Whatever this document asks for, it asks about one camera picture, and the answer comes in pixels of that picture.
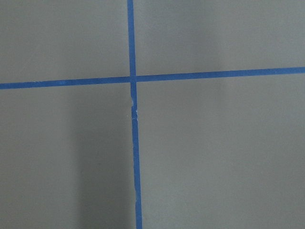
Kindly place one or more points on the blue tape grid lines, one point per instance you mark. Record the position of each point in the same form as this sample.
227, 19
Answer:
133, 79

